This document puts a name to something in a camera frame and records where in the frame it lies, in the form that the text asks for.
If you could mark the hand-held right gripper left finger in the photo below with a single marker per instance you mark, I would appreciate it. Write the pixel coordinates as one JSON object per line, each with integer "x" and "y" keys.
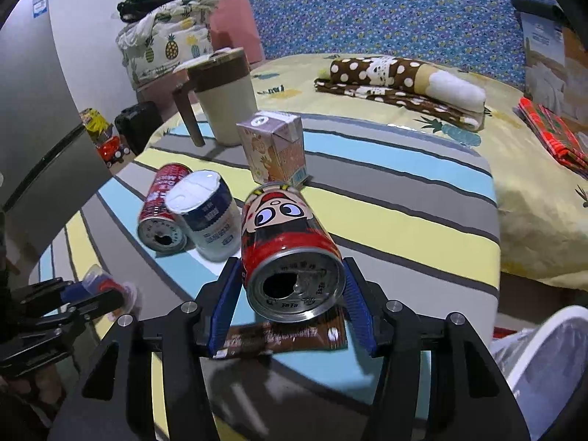
{"x": 225, "y": 305}

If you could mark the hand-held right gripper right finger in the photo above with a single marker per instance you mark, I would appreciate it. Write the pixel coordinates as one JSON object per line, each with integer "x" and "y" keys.
{"x": 358, "y": 308}

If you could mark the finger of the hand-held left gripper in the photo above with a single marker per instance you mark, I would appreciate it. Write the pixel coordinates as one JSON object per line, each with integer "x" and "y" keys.
{"x": 99, "y": 305}
{"x": 76, "y": 293}

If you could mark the small clear plastic cup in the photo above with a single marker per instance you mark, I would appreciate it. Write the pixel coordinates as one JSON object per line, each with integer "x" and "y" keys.
{"x": 110, "y": 285}

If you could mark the brown sachet packet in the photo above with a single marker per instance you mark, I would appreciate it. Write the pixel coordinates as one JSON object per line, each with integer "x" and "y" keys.
{"x": 294, "y": 335}

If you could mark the white cup with blue label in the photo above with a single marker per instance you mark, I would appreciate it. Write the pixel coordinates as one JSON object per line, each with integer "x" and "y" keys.
{"x": 206, "y": 220}

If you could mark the red cartoon face can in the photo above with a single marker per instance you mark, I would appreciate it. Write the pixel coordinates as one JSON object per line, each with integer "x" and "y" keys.
{"x": 285, "y": 239}

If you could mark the red can with white print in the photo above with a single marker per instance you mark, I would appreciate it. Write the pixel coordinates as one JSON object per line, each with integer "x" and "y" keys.
{"x": 158, "y": 211}

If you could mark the purple milk carton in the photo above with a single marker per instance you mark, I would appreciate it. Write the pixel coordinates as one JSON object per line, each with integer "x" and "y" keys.
{"x": 275, "y": 151}

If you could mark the white trash bin with bag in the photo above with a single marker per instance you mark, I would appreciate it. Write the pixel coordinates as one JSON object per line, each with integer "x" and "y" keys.
{"x": 542, "y": 367}

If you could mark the person's left hand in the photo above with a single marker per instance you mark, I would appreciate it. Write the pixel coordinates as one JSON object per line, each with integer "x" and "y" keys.
{"x": 43, "y": 383}

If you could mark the striped table cloth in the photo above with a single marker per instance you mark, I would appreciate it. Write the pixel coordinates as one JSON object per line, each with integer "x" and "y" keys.
{"x": 404, "y": 193}

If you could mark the red toy car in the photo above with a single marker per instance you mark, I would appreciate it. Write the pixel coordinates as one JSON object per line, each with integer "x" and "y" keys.
{"x": 108, "y": 142}

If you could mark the black backpack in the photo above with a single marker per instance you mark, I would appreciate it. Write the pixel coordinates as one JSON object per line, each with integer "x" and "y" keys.
{"x": 138, "y": 126}

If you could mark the grey refrigerator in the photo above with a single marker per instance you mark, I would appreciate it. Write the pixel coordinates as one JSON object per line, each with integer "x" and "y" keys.
{"x": 36, "y": 101}

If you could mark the brown and cream tumbler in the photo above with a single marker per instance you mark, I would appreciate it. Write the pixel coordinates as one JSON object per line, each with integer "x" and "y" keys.
{"x": 229, "y": 101}

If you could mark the pink storage cabinet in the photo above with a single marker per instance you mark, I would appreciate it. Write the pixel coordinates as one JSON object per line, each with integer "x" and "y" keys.
{"x": 156, "y": 92}

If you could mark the brown polka dot blanket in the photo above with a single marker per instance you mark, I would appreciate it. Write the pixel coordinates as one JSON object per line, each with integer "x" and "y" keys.
{"x": 399, "y": 82}

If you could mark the red plaid cloth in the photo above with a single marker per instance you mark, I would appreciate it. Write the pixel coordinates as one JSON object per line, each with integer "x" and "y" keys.
{"x": 556, "y": 133}

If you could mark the pineapple print bedding pile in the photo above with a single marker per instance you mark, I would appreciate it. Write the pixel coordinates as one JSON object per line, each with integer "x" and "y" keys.
{"x": 170, "y": 46}

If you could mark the blue floral headboard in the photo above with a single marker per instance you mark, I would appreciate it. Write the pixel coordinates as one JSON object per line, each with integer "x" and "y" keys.
{"x": 390, "y": 14}

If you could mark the cardboard quilt box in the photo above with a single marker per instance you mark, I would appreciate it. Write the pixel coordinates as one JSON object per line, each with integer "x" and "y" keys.
{"x": 551, "y": 69}

